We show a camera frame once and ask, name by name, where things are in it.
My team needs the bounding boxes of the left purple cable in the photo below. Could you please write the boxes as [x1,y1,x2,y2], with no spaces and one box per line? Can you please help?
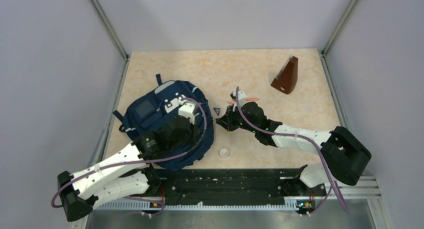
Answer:
[50,97,208,218]

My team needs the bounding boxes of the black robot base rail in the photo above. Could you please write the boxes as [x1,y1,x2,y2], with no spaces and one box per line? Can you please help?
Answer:
[133,168,327,206]

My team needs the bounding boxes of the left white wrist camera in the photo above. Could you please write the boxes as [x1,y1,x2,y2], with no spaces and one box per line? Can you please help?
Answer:
[178,101,197,125]

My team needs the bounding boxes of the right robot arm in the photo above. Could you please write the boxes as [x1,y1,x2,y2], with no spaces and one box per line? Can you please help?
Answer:
[216,102,372,195]

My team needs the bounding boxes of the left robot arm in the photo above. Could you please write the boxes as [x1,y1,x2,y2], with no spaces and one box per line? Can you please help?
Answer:
[51,115,208,222]

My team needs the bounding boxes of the navy blue student backpack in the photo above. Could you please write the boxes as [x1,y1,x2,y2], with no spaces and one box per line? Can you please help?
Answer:
[113,74,214,172]

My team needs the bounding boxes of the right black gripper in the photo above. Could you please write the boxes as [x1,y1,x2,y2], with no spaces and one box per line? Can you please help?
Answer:
[218,103,258,133]

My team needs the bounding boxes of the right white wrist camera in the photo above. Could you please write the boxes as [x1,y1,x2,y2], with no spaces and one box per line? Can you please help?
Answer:
[230,90,247,107]

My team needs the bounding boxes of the brown wooden metronome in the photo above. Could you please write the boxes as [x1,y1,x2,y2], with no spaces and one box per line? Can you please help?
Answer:
[270,55,299,95]

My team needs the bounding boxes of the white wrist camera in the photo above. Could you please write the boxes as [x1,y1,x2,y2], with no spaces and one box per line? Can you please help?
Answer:
[230,90,247,107]
[178,101,197,125]

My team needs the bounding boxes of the purple cable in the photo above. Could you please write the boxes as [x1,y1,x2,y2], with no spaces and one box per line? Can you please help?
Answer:
[50,97,208,218]
[234,86,351,214]

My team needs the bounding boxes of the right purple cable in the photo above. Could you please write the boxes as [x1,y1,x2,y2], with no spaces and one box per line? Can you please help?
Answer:
[234,86,351,214]

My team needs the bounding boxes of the blue triangular eraser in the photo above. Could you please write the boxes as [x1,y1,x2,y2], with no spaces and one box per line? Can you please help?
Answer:
[213,107,221,116]

